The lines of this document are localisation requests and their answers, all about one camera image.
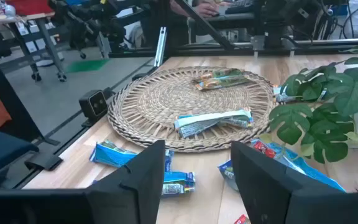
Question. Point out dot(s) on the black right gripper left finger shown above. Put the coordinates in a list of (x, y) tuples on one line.
[(129, 196)]

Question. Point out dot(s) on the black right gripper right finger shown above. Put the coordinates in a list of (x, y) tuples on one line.
[(266, 193)]

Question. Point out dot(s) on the green wrapper granola bar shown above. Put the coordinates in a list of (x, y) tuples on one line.
[(224, 73), (222, 82)]

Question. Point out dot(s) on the red wrapper granola bar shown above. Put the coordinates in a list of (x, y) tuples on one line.
[(242, 220), (264, 148)]

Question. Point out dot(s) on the white blue wrapper granola bar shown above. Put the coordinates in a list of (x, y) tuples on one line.
[(282, 95), (210, 117)]

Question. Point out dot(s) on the silver printed wrapper granola bar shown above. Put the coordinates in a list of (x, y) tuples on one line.
[(197, 128)]

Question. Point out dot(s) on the round woven straw placemat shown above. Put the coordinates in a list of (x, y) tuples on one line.
[(160, 105)]

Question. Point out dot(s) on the green artificial leafy plant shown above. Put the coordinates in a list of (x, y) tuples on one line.
[(325, 112)]

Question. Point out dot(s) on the dark blue chair seat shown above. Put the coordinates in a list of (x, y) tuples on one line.
[(2, 152)]

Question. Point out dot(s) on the green floor mat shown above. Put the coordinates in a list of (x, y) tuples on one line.
[(87, 66)]

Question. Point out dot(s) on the silver aluminium profile bar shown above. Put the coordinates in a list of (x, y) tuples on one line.
[(160, 46)]

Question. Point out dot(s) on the black equipment on wheeled stand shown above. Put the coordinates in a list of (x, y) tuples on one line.
[(89, 21)]

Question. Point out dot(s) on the grey workshop table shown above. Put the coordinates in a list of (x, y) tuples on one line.
[(33, 34)]

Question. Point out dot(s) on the black keyboard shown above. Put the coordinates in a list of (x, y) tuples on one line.
[(239, 6)]

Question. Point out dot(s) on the person's hand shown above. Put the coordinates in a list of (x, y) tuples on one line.
[(207, 9)]

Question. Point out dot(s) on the black table bracket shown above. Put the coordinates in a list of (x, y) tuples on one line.
[(43, 161)]

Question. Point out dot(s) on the black table-level camera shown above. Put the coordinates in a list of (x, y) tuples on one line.
[(93, 104)]

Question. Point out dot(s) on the black diagonal frame beam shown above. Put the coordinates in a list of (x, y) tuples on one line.
[(207, 25)]

